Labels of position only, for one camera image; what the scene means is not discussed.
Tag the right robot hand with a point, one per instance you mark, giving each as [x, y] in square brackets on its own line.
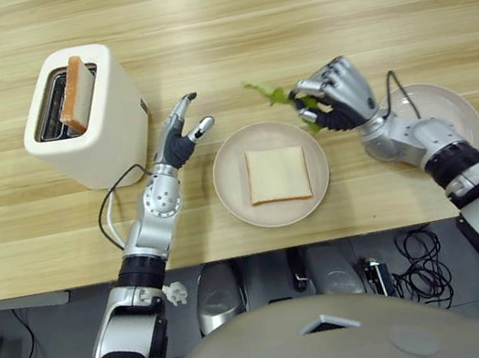
[347, 90]

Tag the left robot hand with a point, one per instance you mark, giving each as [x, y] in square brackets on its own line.
[178, 145]

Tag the green lettuce leaf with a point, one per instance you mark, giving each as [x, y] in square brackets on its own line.
[276, 96]

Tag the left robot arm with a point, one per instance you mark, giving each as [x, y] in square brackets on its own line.
[141, 252]

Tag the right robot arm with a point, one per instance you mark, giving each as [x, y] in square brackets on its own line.
[477, 183]

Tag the beige plate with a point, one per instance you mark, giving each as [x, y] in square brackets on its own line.
[230, 180]

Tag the cream toaster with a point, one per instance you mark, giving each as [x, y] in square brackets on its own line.
[113, 118]

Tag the pink plate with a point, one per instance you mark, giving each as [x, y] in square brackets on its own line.
[444, 101]

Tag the bread slice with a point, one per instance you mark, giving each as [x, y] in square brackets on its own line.
[277, 173]
[77, 96]

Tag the robot body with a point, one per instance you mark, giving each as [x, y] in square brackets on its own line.
[333, 343]

